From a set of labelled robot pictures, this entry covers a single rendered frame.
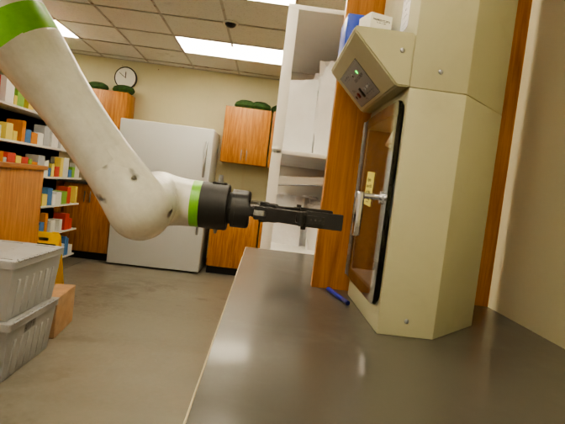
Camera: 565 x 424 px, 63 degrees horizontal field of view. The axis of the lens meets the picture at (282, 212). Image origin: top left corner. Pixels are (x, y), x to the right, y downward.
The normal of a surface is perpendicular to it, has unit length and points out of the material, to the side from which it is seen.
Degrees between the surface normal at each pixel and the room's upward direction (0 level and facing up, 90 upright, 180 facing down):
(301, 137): 93
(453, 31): 90
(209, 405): 0
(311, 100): 82
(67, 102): 87
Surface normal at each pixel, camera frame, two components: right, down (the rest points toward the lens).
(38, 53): 0.44, 0.02
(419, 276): 0.04, 0.06
